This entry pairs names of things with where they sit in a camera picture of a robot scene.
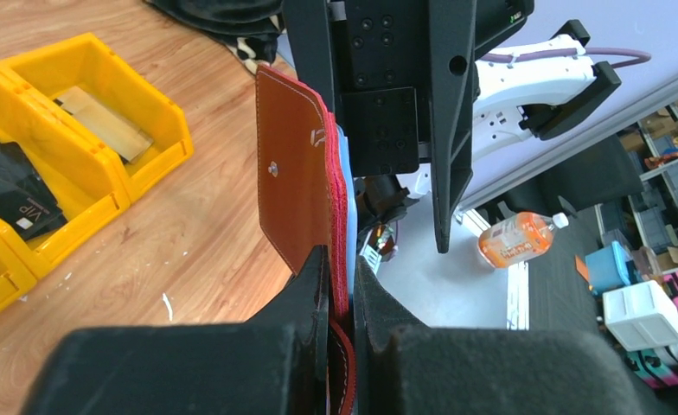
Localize blue storage box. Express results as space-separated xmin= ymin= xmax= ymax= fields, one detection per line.
xmin=585 ymin=241 xmax=631 ymax=296

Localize black card holder in bin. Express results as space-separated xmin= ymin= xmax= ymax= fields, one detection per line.
xmin=0 ymin=142 xmax=67 ymax=241

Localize black floral blanket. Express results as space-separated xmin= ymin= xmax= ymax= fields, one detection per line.
xmin=147 ymin=0 xmax=286 ymax=74

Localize black office chair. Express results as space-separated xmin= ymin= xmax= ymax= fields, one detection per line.
xmin=477 ymin=135 xmax=643 ymax=224

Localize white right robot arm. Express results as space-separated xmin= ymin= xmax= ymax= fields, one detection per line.
xmin=282 ymin=1 xmax=621 ymax=252

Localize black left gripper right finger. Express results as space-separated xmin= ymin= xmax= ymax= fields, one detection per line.
xmin=354 ymin=259 xmax=651 ymax=414

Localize yellow bin with striped cards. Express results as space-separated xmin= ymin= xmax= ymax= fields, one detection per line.
xmin=0 ymin=33 xmax=194 ymax=201

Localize yellow bin with black holder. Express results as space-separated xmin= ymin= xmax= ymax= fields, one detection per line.
xmin=0 ymin=73 xmax=131 ymax=279

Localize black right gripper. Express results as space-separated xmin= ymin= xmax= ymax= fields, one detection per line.
xmin=281 ymin=0 xmax=535 ymax=255

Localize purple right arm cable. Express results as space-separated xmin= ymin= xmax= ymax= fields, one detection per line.
xmin=479 ymin=47 xmax=652 ymax=70

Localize beige striped cards in bin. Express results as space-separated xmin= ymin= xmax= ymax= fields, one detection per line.
xmin=54 ymin=86 xmax=153 ymax=163

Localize orange drink bottle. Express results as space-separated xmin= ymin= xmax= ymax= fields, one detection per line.
xmin=477 ymin=212 xmax=569 ymax=269

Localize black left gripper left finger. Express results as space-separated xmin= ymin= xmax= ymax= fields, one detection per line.
xmin=22 ymin=246 xmax=330 ymax=414

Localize white cards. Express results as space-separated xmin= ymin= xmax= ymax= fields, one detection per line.
xmin=337 ymin=125 xmax=358 ymax=304

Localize red leather card holder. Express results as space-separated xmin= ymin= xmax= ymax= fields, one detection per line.
xmin=255 ymin=65 xmax=355 ymax=414

